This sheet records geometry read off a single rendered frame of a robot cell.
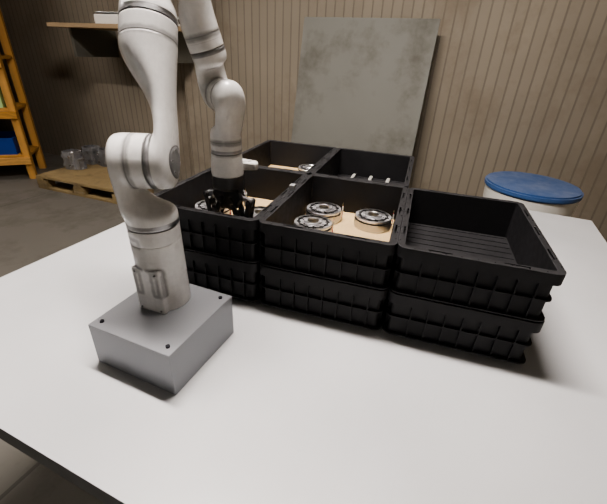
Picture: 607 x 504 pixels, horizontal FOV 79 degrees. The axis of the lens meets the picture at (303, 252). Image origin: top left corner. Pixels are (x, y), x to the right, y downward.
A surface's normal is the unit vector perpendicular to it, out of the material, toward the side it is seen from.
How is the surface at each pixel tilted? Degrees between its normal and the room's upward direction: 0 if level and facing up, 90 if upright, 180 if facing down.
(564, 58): 90
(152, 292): 91
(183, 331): 1
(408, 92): 79
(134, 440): 0
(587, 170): 90
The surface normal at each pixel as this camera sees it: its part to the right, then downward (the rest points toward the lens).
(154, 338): 0.03, -0.87
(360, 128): -0.38, 0.24
